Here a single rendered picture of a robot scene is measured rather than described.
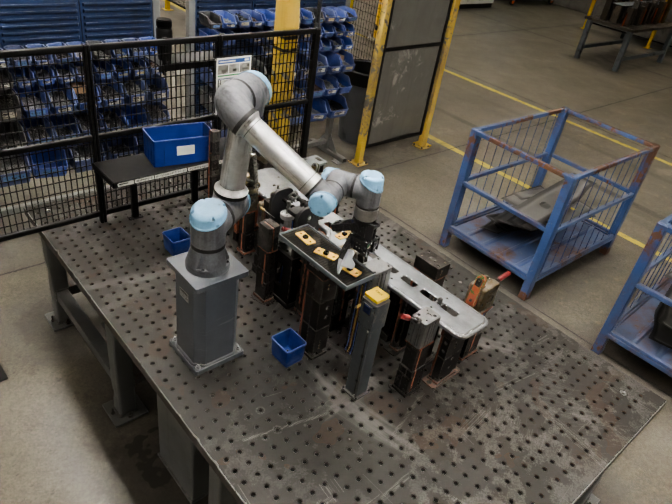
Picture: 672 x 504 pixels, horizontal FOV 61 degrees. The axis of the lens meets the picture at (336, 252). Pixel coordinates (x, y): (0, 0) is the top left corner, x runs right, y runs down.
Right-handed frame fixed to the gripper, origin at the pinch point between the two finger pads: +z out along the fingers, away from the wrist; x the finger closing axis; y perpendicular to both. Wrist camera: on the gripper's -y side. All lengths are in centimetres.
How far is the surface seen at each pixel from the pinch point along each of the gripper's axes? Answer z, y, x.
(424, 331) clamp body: 15.1, 29.4, 7.8
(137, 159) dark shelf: 15, -130, 5
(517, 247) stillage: 101, -11, 237
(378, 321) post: 11.1, 17.8, -4.4
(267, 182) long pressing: 18, -82, 44
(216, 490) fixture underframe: 72, -1, -55
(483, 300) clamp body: 17, 35, 42
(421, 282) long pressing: 18.1, 11.7, 34.8
